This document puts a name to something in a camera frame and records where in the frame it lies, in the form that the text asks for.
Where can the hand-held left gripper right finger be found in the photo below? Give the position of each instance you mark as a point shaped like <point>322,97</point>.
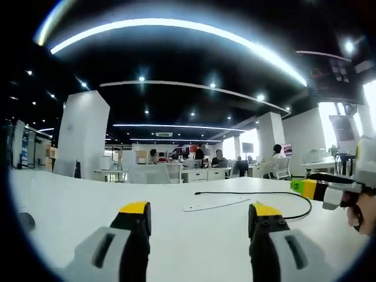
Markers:
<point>293,255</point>

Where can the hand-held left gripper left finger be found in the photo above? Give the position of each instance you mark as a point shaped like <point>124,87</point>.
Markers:
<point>97,252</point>

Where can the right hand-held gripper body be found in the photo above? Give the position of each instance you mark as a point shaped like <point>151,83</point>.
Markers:
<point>367,164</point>

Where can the frosted desk partition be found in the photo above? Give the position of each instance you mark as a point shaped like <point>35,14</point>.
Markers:
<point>147,174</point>

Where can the white desk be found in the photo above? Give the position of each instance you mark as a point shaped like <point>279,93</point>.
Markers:
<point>191,243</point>

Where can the white flat USB port plate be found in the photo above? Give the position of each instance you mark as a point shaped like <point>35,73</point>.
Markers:
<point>211,204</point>

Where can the person's right hand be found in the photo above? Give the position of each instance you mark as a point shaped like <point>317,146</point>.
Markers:
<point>365,208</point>

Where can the white side table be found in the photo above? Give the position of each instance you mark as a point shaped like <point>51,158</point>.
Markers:
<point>320,164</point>

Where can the monitor on stand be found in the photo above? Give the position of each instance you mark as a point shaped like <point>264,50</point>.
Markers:
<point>343,132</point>

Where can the white office chair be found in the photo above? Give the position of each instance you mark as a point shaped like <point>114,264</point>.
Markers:
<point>285,167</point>

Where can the small monitor with reddish picture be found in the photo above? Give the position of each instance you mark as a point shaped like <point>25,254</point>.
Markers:
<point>286,149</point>

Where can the dark round object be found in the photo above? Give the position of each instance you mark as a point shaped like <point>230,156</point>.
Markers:
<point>27,221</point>

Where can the white floor appliance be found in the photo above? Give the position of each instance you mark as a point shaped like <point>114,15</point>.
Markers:
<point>106,163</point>

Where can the hanging dark monitor screen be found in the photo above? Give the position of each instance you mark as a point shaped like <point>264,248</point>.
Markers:
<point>335,79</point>

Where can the black office chair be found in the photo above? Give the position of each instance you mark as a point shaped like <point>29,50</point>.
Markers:
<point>241,168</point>

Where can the small dark monitor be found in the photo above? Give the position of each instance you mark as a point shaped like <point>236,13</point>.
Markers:
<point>248,147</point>

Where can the stack of cardboard boxes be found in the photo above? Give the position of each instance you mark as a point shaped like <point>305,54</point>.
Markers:
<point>51,155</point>

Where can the white square pillar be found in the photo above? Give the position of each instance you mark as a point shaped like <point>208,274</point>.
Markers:
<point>82,135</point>

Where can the blue display board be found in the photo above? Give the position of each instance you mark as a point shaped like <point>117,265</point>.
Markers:
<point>24,154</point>

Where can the ceiling air vent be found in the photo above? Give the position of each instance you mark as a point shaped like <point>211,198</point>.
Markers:
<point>164,134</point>

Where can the long curved ceiling light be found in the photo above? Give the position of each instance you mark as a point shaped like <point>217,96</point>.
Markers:
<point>164,23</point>

